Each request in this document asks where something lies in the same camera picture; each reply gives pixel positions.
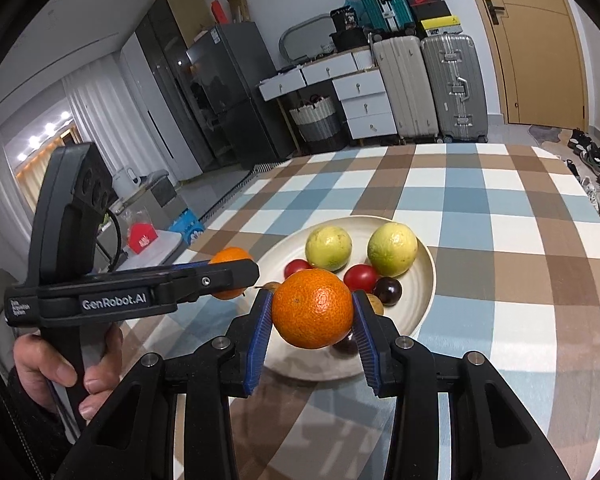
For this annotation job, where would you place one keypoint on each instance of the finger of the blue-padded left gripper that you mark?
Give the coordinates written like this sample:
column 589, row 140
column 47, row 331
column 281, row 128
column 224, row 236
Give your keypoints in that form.
column 191, row 265
column 191, row 284

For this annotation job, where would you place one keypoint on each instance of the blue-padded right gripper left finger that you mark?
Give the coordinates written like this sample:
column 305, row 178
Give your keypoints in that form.
column 132, row 435

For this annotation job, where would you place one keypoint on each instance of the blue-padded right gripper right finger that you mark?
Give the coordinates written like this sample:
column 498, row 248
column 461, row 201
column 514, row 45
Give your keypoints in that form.
column 493, row 436

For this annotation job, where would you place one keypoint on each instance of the orange mandarin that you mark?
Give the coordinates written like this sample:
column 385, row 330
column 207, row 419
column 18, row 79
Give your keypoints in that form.
column 312, row 309
column 229, row 254

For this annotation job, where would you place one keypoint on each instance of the brown longan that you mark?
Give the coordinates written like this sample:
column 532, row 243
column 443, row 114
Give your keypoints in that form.
column 376, row 304
column 271, row 286

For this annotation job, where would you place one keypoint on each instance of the large red tomato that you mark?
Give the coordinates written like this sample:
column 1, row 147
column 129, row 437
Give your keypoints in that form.
column 295, row 266

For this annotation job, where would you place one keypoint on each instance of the small red tomato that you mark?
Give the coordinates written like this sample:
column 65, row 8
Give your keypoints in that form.
column 361, row 277

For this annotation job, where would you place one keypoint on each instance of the person's left hand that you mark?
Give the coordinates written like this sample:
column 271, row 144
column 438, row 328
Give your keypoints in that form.
column 36, row 362

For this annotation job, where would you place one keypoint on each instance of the red tissue box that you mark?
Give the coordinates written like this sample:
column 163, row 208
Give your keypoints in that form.
column 140, row 235

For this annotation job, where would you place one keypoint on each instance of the grey side cabinet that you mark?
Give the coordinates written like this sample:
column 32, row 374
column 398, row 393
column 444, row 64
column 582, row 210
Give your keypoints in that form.
column 153, row 199

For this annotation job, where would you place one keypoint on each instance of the left green guava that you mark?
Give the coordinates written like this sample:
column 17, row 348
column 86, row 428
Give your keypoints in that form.
column 328, row 248

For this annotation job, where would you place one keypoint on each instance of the green guava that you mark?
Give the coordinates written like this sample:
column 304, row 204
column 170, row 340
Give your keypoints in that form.
column 392, row 249
column 328, row 248

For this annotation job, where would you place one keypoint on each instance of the lower dark plum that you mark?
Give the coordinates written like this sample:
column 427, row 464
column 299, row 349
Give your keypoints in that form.
column 346, row 347

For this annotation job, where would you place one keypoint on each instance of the dark plum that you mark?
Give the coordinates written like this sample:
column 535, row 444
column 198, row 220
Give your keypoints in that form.
column 346, row 347
column 388, row 291

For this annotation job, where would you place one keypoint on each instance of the upper dark plum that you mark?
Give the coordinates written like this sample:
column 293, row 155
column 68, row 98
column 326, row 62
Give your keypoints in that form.
column 388, row 291

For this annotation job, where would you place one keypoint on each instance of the black refrigerator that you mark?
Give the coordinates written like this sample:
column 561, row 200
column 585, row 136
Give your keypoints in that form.
column 209, row 75

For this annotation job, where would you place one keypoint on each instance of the checkered tablecloth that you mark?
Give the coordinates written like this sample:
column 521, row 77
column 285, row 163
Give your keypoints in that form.
column 516, row 244

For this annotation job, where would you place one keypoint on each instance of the woven laundry basket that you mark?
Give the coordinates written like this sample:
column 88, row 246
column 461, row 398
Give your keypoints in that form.
column 319, row 125

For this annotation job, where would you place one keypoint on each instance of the right green guava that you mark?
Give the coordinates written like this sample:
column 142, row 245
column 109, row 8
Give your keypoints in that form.
column 392, row 249

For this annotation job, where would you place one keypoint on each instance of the white drawer desk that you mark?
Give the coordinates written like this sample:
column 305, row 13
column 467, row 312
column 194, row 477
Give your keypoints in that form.
column 358, row 85

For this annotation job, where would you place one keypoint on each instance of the oval mirror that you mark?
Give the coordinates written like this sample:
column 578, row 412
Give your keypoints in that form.
column 308, row 40

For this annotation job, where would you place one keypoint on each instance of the beige hard suitcase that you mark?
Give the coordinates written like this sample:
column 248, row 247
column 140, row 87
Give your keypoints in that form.
column 407, row 84

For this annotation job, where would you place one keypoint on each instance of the silver aluminium suitcase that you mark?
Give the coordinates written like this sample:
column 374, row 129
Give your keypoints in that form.
column 456, row 82

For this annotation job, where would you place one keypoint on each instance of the stacked shoe boxes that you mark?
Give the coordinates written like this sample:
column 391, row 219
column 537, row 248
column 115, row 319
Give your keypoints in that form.
column 435, row 18

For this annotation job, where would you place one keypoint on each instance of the tan wooden door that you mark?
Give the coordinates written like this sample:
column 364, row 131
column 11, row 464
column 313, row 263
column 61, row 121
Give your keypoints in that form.
column 538, row 62

